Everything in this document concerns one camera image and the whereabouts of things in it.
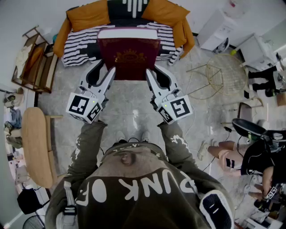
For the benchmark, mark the person's right white shoe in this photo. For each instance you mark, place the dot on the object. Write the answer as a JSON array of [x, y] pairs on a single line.
[[145, 136]]

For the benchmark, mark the maroon cloth with gold emblem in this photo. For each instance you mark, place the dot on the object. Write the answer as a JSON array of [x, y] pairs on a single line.
[[129, 56]]

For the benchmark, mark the orange cushion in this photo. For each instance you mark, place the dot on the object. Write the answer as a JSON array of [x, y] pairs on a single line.
[[89, 15], [165, 11]]

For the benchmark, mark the white cabinet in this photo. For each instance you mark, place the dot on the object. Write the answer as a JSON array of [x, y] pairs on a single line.
[[214, 29]]

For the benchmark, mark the person's olive printed sweatshirt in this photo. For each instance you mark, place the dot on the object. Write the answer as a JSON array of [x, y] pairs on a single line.
[[138, 201]]

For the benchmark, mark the pile of clothes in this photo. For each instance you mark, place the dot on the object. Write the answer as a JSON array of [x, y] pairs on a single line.
[[13, 118]]

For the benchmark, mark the wooden shelf rack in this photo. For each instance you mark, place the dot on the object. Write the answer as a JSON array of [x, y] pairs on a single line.
[[35, 64]]

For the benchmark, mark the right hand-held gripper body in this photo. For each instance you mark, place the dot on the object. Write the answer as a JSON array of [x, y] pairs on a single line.
[[179, 108]]

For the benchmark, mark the person's left forearm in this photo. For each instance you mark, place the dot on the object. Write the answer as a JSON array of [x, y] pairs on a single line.
[[89, 145]]

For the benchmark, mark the person's white shoe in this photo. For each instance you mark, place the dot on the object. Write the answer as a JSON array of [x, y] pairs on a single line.
[[120, 136], [145, 136]]

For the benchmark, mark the black chair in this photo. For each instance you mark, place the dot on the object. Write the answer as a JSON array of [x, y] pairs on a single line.
[[248, 126]]

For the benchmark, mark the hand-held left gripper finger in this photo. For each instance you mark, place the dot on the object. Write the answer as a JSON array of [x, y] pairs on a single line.
[[110, 78], [85, 75]]

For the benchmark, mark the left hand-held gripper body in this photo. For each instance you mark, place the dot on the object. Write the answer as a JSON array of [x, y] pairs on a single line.
[[77, 105]]

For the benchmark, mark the black white striped blanket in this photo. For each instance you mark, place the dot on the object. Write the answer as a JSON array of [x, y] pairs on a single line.
[[78, 47]]

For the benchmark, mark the floor fan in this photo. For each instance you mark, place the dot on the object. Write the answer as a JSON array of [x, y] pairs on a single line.
[[33, 222]]

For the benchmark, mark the brown seat wooden chair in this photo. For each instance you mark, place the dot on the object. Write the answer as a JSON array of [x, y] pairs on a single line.
[[245, 110]]

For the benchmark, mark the oval wooden table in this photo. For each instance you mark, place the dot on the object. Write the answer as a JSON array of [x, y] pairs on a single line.
[[35, 145]]

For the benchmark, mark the person's left white shoe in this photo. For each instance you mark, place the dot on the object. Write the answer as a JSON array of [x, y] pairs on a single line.
[[120, 136]]

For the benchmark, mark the orange sofa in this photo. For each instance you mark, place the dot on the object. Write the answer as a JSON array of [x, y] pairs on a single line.
[[60, 38]]

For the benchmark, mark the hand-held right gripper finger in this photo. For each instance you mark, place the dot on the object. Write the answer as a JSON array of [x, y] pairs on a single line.
[[153, 82], [172, 81]]

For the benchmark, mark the person's right forearm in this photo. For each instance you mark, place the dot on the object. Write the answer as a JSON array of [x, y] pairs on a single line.
[[176, 145]]

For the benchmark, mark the black bag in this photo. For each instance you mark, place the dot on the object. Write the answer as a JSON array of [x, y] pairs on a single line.
[[29, 201]]

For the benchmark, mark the white appliance box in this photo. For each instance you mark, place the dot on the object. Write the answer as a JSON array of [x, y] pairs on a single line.
[[254, 51]]

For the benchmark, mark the yellow green ball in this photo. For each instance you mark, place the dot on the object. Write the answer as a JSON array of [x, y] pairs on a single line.
[[233, 52]]

